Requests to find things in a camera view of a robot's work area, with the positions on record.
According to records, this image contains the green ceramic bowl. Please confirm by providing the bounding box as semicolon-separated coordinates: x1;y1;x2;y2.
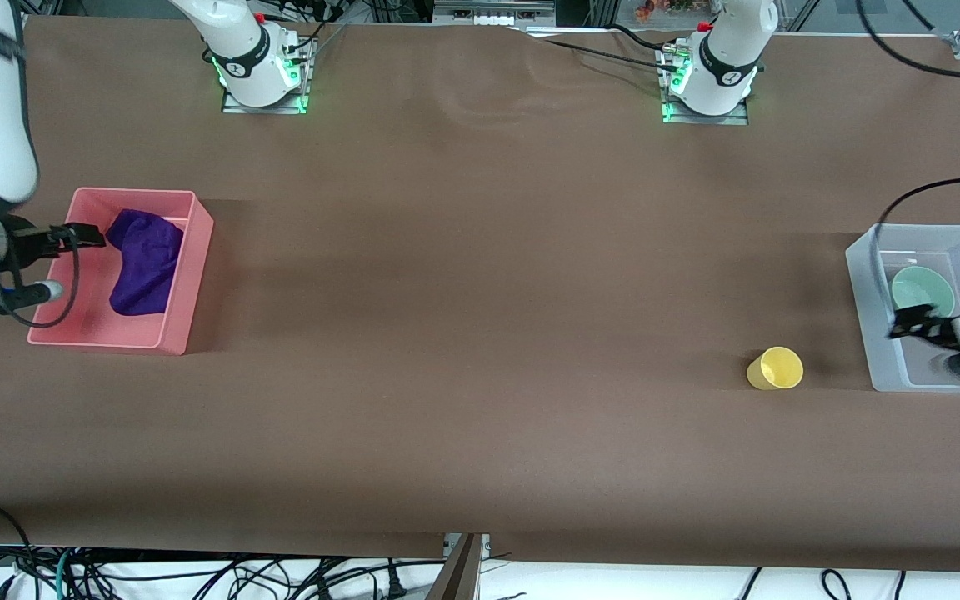
890;265;957;322

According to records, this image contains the purple cloth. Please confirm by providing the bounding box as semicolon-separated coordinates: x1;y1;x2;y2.
105;208;186;318

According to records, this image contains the yellow plastic cup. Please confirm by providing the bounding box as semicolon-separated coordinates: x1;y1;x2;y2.
747;346;805;392

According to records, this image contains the translucent plastic bin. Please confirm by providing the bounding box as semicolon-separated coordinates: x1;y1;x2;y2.
845;223;960;393

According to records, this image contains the pink plastic bin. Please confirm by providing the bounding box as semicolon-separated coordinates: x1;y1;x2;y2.
27;187;215;357

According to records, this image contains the white power strip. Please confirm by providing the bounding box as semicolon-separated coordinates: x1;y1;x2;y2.
433;0;558;26

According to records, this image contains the wooden board edge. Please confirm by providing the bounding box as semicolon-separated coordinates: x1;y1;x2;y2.
428;533;483;600

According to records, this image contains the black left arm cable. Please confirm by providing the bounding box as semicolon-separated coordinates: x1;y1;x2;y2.
855;0;960;259

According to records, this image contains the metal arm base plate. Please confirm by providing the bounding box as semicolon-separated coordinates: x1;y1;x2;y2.
221;37;316;116
660;45;751;127

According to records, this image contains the black floor cable bundle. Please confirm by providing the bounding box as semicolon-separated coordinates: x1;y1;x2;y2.
0;503;448;600

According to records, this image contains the black cable on table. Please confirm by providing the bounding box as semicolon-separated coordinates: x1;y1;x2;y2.
522;23;685;76

